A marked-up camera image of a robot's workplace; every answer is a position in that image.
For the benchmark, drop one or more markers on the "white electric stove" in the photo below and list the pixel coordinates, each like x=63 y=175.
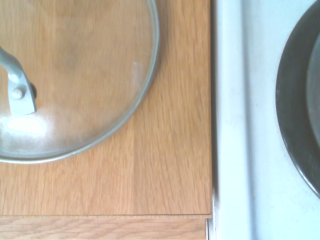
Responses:
x=250 y=100

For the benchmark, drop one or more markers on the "dark metal saucepan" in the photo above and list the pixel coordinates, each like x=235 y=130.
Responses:
x=290 y=100

